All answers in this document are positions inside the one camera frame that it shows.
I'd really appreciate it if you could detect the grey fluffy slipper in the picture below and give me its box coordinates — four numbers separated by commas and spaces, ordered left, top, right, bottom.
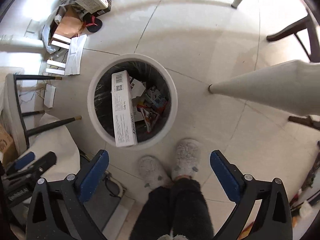
171, 139, 202, 180
138, 155, 172, 190

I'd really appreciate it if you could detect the dark wooden chair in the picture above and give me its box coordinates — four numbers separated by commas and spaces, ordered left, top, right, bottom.
266, 12, 319, 63

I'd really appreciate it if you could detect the long white barcode box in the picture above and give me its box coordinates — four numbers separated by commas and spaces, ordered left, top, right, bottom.
111, 70, 137, 147

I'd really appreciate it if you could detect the white power adapter box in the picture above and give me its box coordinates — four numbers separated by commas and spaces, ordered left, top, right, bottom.
43, 84, 56, 108

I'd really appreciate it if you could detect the black fuzzy trouser leg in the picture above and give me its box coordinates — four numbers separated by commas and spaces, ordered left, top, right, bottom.
130, 178, 214, 239

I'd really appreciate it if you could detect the beige cloth cover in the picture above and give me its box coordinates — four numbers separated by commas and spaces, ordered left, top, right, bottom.
23, 126, 80, 182

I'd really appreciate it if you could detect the brown cardboard box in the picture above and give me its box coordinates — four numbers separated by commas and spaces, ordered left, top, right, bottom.
50, 5, 84, 43

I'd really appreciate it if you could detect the white folded paper bag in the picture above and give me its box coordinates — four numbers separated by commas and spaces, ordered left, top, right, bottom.
65, 34, 87, 76

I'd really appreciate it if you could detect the red white snack wrapper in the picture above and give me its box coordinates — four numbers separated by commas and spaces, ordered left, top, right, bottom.
140, 108, 160, 133

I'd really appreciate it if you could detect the white round trash bin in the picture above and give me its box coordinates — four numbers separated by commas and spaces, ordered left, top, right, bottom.
87, 54, 178, 151

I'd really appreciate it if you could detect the dark slipper with red strap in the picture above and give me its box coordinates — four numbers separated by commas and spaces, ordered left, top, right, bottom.
83, 14, 103, 33

